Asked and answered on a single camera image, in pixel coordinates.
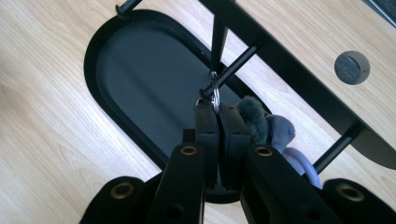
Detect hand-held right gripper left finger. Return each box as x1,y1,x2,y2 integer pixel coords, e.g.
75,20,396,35
145,100,221,224

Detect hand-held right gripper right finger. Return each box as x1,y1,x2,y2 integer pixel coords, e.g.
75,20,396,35
219,102,344,224

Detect black and pink plush keychain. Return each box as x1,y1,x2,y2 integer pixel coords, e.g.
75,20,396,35
237,95,323,189

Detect metal key ring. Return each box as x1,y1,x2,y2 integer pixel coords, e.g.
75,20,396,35
195,70,222,114

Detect black key rack with tray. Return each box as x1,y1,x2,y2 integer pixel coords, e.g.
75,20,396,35
83,0,396,205

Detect round grey table grommet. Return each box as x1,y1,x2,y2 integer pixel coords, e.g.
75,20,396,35
333,50,372,86

